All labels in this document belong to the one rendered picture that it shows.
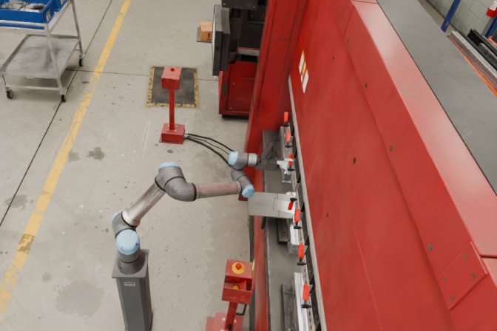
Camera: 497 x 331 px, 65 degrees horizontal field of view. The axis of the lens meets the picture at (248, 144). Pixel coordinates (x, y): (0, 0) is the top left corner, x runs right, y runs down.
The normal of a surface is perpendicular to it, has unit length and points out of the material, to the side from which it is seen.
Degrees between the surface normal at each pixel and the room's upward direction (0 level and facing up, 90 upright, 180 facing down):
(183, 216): 0
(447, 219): 90
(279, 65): 90
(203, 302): 0
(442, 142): 0
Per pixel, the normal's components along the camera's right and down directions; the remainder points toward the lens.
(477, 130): 0.12, -0.74
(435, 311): -0.99, -0.09
